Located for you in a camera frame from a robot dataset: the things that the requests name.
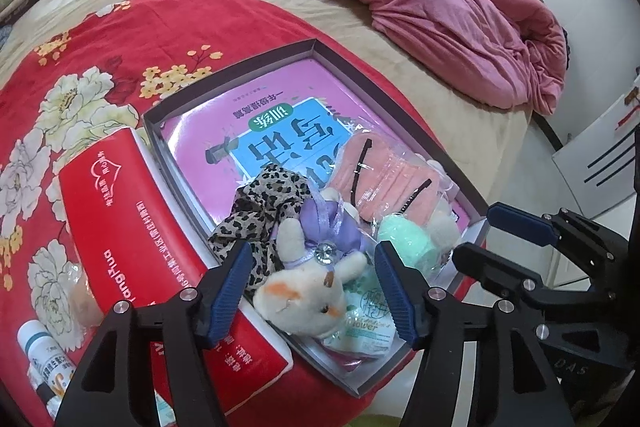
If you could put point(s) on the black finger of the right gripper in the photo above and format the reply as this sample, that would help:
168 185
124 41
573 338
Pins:
583 241
508 280

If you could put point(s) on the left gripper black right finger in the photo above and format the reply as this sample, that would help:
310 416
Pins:
513 384

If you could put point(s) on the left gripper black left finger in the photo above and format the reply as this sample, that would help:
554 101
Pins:
113 382

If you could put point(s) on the beige puff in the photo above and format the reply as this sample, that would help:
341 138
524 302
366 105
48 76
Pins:
83 304

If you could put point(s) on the pink face mask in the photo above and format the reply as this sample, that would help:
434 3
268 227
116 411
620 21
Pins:
379 177

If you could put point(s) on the white plush bunny purple dress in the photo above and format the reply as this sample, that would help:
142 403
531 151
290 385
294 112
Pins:
321 249

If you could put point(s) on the leopard print scrunchie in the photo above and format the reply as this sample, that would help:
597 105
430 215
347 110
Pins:
258 209

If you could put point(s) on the yellow white snack packet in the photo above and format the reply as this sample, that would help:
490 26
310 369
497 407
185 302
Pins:
45 394

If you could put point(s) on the cream plush bear pink dress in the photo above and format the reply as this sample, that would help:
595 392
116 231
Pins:
441 230

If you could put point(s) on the mint green fluffy ball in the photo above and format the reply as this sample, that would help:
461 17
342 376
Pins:
411 242

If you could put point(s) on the white vitamin bottle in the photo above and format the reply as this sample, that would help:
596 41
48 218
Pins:
46 356

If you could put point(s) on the beige bed sheet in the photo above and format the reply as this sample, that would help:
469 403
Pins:
482 141

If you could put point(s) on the red tissue box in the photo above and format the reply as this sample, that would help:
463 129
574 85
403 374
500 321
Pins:
134 244

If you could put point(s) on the dark tray with pink book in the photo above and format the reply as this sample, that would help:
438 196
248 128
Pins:
295 107

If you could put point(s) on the red floral blanket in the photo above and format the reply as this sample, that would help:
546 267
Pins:
68 93

